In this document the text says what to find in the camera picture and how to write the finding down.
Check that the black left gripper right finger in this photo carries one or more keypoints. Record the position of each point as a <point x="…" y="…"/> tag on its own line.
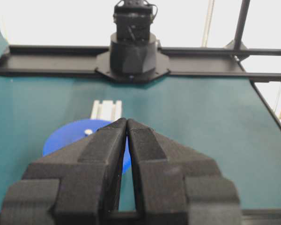
<point x="177" y="185"/>

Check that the steel shaft in large gear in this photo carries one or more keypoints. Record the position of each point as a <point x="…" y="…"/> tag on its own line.
<point x="88" y="132"/>

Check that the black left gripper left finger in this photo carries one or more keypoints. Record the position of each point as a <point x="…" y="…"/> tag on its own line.
<point x="72" y="185"/>

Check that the large blue gear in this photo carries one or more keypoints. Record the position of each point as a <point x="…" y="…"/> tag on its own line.
<point x="61" y="138"/>

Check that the silver aluminium extrusion rail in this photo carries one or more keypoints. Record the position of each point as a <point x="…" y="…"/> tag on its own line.
<point x="106" y="110"/>

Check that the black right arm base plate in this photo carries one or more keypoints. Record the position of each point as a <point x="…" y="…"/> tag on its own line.
<point x="132" y="69"/>

